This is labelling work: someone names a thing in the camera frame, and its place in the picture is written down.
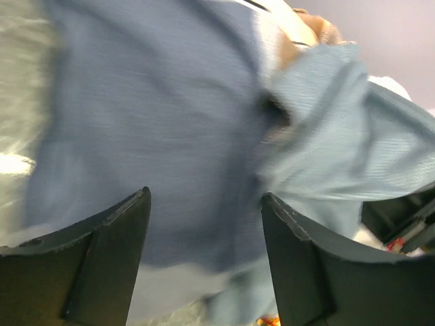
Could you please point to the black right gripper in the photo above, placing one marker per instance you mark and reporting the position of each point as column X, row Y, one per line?
column 403, row 224

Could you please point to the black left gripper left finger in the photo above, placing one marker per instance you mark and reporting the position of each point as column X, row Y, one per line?
column 80, row 275

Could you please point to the yellow cartoon car pillow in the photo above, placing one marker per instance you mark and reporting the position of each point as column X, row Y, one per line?
column 268, row 320

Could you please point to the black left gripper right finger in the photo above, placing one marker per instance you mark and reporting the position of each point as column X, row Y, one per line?
column 323, row 278

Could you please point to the blue patterned pillowcase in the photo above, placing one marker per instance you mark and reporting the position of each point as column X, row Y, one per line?
column 207, row 104

